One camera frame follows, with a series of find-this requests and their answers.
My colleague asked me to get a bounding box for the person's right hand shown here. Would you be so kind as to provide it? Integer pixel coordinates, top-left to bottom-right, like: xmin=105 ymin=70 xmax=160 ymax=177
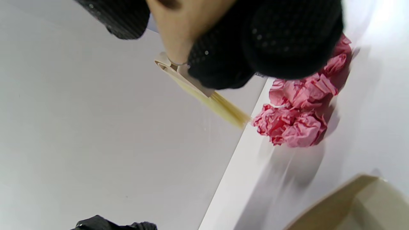
xmin=75 ymin=0 xmax=344 ymax=90

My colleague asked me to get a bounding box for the pile of pink paper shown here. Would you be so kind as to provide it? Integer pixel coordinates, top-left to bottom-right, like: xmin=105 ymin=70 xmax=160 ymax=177
xmin=252 ymin=34 xmax=353 ymax=148

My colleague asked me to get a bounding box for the beige brush with wooden handle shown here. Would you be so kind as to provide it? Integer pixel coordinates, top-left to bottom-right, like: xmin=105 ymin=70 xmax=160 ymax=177
xmin=145 ymin=0 xmax=252 ymax=129

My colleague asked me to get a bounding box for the beige plastic dustpan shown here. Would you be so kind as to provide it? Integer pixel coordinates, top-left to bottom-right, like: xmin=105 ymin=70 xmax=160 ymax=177
xmin=283 ymin=174 xmax=409 ymax=230

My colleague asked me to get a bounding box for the black plastic trash bag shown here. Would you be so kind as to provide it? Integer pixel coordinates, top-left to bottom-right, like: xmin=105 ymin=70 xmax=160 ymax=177
xmin=70 ymin=215 xmax=158 ymax=230

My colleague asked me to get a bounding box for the white table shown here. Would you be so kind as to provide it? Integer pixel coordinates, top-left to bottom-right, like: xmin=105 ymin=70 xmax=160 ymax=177
xmin=198 ymin=0 xmax=409 ymax=230

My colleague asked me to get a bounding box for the white partition panel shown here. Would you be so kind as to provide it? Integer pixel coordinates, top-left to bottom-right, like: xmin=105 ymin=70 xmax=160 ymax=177
xmin=0 ymin=0 xmax=267 ymax=230

